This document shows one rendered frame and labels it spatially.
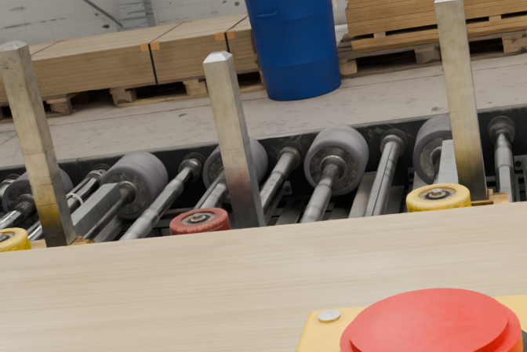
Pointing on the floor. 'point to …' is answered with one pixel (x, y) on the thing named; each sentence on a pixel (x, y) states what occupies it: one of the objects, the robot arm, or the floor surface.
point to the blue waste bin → (295, 33)
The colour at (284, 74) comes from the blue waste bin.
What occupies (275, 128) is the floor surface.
